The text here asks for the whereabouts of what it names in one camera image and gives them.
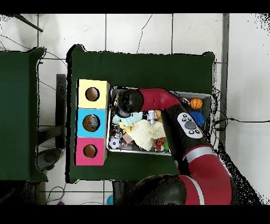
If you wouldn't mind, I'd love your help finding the light blue waffle cloth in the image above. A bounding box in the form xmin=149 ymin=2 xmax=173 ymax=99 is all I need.
xmin=111 ymin=111 xmax=144 ymax=126

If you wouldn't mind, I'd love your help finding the cream waffle cloth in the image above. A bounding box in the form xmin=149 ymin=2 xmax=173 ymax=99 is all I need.
xmin=126 ymin=120 xmax=167 ymax=152

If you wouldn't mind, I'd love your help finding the shallow clear mesh bin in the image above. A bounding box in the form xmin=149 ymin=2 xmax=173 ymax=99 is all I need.
xmin=107 ymin=87 xmax=213 ymax=159

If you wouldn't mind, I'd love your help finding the yellow rubber duck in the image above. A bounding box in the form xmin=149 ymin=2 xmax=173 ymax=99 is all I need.
xmin=119 ymin=122 xmax=132 ymax=132

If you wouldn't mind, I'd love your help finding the grey metal toy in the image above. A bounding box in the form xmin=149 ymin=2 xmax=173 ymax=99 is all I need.
xmin=147 ymin=109 xmax=157 ymax=125

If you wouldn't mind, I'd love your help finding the black and white soccer ball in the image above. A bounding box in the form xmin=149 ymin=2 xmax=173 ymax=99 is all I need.
xmin=108 ymin=136 xmax=122 ymax=150

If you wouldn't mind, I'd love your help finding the dark green table cloth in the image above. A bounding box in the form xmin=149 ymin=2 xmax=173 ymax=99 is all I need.
xmin=66 ymin=44 xmax=216 ymax=186

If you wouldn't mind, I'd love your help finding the orange striped tiger toy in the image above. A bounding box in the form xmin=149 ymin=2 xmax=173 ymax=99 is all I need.
xmin=155 ymin=138 xmax=166 ymax=153

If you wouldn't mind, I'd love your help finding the orange basketball toy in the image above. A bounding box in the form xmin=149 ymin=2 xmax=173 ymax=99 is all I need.
xmin=189 ymin=97 xmax=203 ymax=110

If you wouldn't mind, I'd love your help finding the blue spiky ball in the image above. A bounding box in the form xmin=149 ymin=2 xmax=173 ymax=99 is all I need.
xmin=190 ymin=111 xmax=206 ymax=128

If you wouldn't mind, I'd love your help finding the black flat panel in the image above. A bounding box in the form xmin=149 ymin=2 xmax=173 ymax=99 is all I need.
xmin=56 ymin=73 xmax=68 ymax=150

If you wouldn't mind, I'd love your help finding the grey stand base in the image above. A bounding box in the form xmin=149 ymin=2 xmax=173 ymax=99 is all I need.
xmin=35 ymin=147 xmax=65 ymax=172

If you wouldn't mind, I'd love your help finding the green cloth side table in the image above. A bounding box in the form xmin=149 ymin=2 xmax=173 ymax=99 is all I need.
xmin=0 ymin=47 xmax=47 ymax=183

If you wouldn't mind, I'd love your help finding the dark thin rod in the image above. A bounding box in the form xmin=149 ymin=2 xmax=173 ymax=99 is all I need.
xmin=12 ymin=14 xmax=44 ymax=33

